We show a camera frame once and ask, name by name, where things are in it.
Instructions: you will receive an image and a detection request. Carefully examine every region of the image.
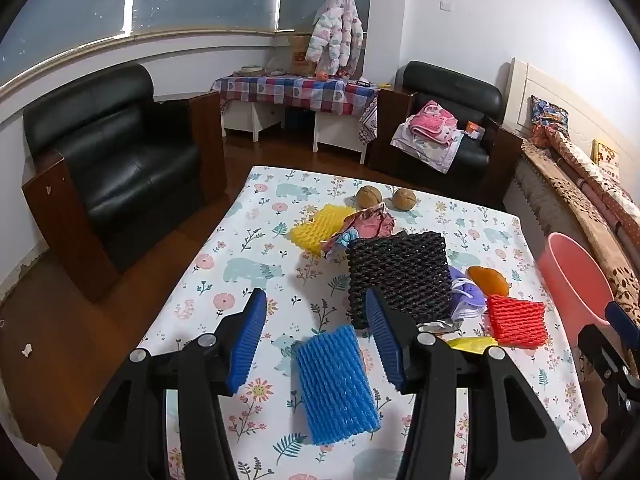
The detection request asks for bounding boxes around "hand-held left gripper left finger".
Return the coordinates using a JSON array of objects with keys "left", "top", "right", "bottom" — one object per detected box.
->
[{"left": 57, "top": 287, "right": 268, "bottom": 480}]

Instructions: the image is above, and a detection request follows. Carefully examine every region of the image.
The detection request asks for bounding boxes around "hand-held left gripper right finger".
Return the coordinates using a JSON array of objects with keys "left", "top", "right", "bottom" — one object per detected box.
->
[{"left": 365, "top": 287, "right": 583, "bottom": 480}]

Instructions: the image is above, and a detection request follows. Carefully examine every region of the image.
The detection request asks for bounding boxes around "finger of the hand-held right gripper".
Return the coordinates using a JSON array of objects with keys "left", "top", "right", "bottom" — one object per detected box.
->
[{"left": 577, "top": 300, "right": 640, "bottom": 441}]

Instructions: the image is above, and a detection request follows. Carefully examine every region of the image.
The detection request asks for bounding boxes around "pink plastic bucket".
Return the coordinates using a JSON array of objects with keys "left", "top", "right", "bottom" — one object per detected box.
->
[{"left": 537, "top": 232, "right": 616, "bottom": 343}]

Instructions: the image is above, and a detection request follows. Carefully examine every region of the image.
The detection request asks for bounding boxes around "red foil wrapper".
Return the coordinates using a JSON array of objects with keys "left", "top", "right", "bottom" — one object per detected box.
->
[{"left": 320, "top": 202, "right": 396, "bottom": 260}]

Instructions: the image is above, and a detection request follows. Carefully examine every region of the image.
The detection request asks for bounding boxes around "silver foil wrapper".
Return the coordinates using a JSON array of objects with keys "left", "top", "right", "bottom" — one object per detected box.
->
[{"left": 417, "top": 317, "right": 463, "bottom": 336}]

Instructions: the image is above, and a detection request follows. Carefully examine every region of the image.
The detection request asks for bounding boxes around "black foam net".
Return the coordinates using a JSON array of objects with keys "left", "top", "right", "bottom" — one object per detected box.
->
[{"left": 346, "top": 231, "right": 453, "bottom": 330}]

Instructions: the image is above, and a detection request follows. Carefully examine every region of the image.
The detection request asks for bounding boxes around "floral bear tablecloth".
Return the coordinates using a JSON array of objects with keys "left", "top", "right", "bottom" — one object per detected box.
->
[{"left": 132, "top": 165, "right": 593, "bottom": 480}]

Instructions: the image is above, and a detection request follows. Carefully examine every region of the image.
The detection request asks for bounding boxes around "blue foam net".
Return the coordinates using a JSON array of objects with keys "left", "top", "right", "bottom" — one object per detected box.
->
[{"left": 296, "top": 325, "right": 381, "bottom": 446}]

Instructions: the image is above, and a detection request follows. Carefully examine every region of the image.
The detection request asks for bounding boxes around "yellow wrapper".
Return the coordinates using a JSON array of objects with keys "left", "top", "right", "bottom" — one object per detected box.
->
[{"left": 445, "top": 336, "right": 498, "bottom": 353}]

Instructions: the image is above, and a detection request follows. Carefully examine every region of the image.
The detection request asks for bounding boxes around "purple face mask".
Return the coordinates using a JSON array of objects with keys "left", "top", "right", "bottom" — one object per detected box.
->
[{"left": 447, "top": 266, "right": 488, "bottom": 321}]

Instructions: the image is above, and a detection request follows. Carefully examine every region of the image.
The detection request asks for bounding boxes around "bed with brown cover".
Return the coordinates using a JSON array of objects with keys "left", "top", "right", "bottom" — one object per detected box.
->
[{"left": 520, "top": 140, "right": 640, "bottom": 321}]

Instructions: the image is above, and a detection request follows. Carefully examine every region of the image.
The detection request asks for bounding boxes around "red foam net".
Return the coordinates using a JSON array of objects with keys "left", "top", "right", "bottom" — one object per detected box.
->
[{"left": 486, "top": 294, "right": 547, "bottom": 350}]

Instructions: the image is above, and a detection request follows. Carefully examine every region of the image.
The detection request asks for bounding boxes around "orange peel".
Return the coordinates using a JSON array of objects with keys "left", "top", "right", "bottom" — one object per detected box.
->
[{"left": 467, "top": 266, "right": 511, "bottom": 296}]

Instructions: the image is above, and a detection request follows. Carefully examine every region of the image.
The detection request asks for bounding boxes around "yellow foam net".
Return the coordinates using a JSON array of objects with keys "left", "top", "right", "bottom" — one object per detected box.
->
[{"left": 289, "top": 203, "right": 357, "bottom": 257}]

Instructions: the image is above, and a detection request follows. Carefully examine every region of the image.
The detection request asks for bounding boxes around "orange dotted quilt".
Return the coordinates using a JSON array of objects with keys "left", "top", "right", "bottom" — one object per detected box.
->
[{"left": 545, "top": 127, "right": 640, "bottom": 241}]

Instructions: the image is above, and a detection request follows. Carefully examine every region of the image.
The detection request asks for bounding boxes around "yellow floral pillow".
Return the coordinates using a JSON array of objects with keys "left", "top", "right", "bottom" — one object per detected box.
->
[{"left": 592, "top": 139, "right": 622, "bottom": 166}]

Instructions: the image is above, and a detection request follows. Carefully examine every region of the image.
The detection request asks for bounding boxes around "white printed cloth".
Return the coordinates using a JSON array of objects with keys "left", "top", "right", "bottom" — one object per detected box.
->
[{"left": 390, "top": 122, "right": 466, "bottom": 175}]

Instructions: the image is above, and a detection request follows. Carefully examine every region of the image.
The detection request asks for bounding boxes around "black leather armchair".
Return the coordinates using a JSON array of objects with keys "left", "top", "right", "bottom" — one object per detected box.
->
[
  {"left": 367, "top": 60, "right": 523, "bottom": 211},
  {"left": 21, "top": 62, "right": 228, "bottom": 303}
]

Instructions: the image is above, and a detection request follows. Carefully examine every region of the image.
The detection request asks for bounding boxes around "pink printed blanket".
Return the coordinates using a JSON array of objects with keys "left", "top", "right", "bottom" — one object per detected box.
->
[{"left": 406, "top": 100, "right": 458, "bottom": 147}]

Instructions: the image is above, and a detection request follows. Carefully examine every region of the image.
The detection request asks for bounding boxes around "colourful cartoon pillow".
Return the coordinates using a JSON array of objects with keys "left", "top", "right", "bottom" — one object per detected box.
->
[{"left": 529, "top": 95, "right": 572, "bottom": 148}]

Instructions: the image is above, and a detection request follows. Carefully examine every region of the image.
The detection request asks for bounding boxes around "white wooden table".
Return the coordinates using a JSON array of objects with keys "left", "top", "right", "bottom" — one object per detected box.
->
[{"left": 220, "top": 99, "right": 371, "bottom": 166}]

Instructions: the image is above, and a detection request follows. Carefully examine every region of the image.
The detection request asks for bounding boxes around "white wooden bed headboard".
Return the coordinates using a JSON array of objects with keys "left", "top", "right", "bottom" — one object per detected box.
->
[{"left": 502, "top": 56, "right": 640, "bottom": 161}]

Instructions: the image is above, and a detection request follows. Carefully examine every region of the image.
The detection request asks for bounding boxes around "checked tablecloth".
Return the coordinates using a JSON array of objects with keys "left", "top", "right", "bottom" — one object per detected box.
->
[{"left": 211, "top": 72, "right": 381, "bottom": 141}]

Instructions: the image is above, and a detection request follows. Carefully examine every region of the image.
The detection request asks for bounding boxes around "cardboard box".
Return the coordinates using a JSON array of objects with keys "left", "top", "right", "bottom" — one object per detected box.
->
[{"left": 287, "top": 34, "right": 318, "bottom": 76}]

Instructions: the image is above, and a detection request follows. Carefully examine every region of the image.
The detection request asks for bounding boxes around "pastel puffy jacket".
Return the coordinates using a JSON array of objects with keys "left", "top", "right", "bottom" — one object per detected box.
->
[{"left": 306, "top": 0, "right": 365, "bottom": 76}]

